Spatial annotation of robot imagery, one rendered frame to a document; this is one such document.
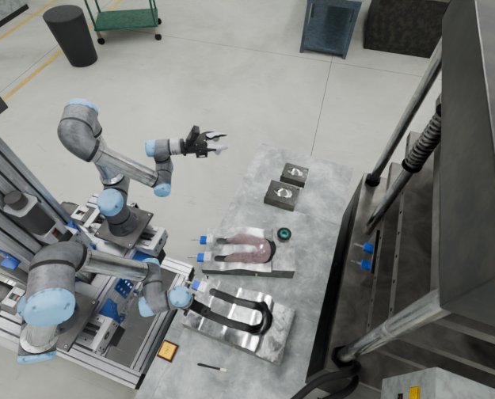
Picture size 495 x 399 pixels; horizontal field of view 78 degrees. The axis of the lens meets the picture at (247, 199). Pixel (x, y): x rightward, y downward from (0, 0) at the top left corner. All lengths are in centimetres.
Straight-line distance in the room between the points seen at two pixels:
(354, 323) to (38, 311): 138
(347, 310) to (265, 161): 111
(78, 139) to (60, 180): 235
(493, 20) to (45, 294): 147
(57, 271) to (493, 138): 110
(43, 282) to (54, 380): 179
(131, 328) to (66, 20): 376
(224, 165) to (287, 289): 184
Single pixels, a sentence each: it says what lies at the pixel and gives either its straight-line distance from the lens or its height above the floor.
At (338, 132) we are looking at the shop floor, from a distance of 375.
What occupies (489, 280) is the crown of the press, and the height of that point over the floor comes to 196.
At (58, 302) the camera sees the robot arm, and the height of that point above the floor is 160.
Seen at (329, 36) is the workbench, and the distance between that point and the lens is 529.
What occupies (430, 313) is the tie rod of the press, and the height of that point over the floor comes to 168.
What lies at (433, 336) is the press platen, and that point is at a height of 129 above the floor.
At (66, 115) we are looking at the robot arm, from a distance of 133.
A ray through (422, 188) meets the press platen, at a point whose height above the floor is 129.
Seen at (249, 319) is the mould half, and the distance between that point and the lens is 154.
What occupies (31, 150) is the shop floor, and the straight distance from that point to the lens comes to 409.
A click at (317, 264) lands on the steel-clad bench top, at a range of 181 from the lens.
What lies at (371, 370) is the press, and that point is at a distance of 176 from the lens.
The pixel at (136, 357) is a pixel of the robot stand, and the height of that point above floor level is 23.
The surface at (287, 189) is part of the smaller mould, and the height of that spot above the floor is 86.
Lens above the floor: 243
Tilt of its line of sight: 55 degrees down
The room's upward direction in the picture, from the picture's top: 1 degrees clockwise
